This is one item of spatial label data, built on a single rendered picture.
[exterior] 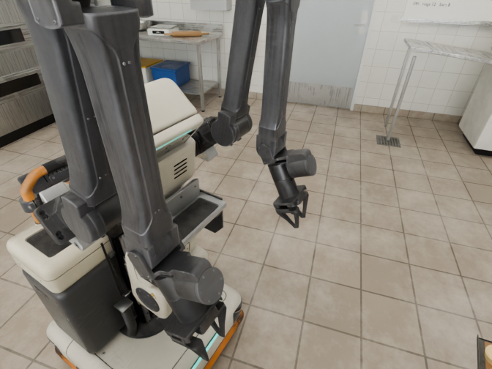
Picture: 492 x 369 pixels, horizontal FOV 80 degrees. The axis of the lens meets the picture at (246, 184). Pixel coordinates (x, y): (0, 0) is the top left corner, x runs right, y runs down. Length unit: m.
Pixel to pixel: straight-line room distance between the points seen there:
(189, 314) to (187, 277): 0.11
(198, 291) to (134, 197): 0.17
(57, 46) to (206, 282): 0.36
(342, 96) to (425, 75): 1.00
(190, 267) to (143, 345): 0.97
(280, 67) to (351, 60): 3.66
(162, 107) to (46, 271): 0.62
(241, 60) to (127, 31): 0.43
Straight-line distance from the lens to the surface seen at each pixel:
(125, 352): 1.44
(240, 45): 0.75
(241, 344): 1.69
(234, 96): 0.78
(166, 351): 1.40
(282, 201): 0.83
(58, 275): 1.08
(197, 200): 0.89
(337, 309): 1.86
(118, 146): 0.39
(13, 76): 3.97
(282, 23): 0.69
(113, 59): 0.35
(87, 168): 0.50
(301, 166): 0.76
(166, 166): 0.78
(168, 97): 0.72
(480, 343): 1.00
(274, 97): 0.73
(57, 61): 0.42
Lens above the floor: 1.51
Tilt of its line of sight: 35 degrees down
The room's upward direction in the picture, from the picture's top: 1 degrees clockwise
